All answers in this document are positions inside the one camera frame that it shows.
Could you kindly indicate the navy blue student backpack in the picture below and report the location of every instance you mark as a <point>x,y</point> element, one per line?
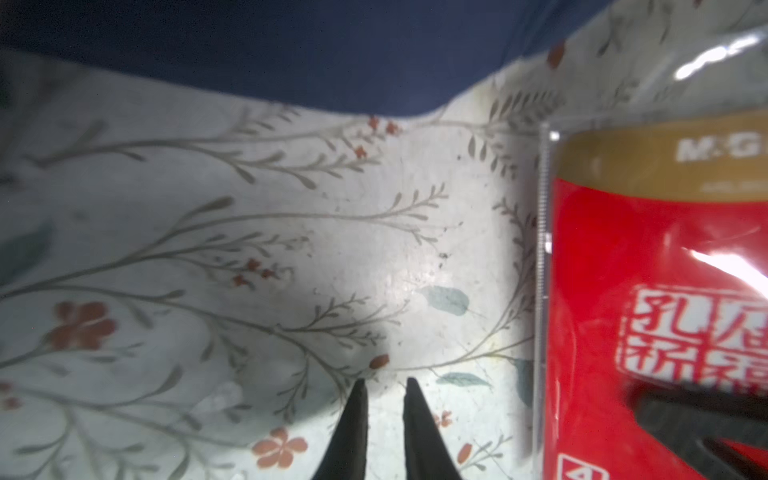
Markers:
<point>388,58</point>

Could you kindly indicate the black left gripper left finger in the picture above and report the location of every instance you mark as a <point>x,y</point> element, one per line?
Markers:
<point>346,455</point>

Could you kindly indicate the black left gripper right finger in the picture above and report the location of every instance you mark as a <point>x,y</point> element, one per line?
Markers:
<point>426,456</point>

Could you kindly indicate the red card pack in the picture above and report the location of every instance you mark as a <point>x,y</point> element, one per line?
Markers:
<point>652,298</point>

